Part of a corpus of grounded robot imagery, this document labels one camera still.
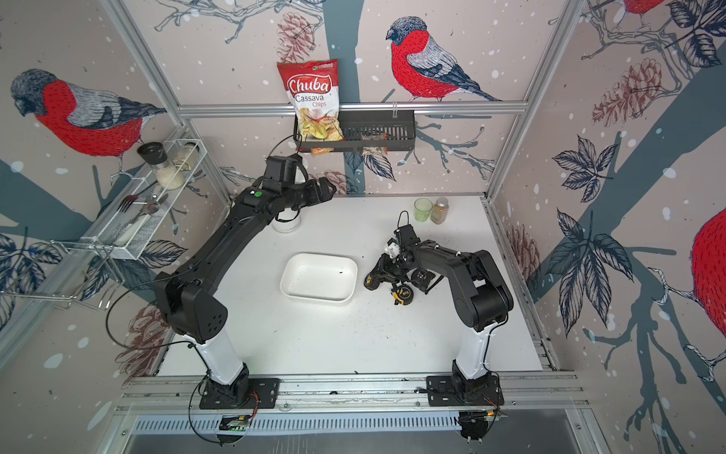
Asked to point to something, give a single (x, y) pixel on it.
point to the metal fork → (128, 202)
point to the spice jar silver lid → (440, 211)
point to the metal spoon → (150, 208)
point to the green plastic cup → (423, 207)
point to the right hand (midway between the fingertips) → (373, 274)
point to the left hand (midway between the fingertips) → (330, 185)
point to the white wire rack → (133, 215)
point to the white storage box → (319, 277)
